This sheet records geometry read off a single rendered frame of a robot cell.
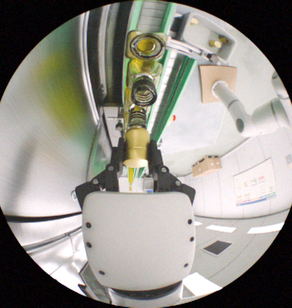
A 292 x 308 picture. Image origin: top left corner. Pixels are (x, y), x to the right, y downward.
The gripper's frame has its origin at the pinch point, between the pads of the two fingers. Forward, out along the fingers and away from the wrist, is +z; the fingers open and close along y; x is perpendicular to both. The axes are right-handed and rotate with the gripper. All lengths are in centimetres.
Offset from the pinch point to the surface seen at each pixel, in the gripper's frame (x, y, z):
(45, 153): 1.9, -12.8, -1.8
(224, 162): -197, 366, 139
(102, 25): 30.5, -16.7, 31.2
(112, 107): -9.0, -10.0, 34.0
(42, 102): 7.8, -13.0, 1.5
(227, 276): -74, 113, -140
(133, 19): 24.2, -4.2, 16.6
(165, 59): 13.6, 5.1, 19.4
